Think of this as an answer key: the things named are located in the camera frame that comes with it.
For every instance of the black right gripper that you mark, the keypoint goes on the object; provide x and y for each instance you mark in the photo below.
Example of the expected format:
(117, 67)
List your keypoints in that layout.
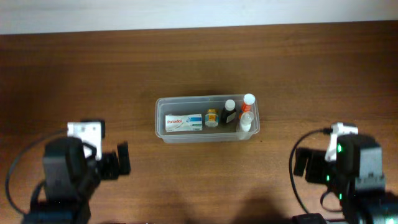
(300, 162)

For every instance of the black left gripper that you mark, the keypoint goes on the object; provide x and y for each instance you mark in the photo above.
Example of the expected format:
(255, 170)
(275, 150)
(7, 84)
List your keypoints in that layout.
(123, 158)

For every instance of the white bottle with pink label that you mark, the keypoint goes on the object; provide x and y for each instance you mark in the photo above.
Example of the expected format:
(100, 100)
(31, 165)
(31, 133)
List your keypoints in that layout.
(244, 125)

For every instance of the white toothpaste box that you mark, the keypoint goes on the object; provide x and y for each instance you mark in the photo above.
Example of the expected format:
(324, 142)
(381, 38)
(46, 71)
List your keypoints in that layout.
(177, 123)

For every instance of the orange tube with white cap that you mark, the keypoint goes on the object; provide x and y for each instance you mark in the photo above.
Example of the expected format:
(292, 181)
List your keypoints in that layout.
(248, 101)

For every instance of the dark bottle with white cap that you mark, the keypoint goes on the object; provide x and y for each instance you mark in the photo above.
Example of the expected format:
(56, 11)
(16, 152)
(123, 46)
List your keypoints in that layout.
(229, 112)

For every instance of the small jar with gold lid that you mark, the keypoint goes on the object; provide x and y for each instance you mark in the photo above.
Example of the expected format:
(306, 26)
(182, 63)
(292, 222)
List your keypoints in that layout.
(211, 118)

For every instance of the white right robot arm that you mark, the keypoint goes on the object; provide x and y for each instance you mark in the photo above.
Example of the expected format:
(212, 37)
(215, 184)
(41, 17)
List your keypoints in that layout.
(356, 178)

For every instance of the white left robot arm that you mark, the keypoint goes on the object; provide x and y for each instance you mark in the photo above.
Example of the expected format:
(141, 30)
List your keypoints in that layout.
(72, 175)

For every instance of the clear plastic container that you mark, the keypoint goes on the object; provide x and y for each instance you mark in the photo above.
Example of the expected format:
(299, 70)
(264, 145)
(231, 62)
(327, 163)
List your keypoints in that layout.
(187, 105)

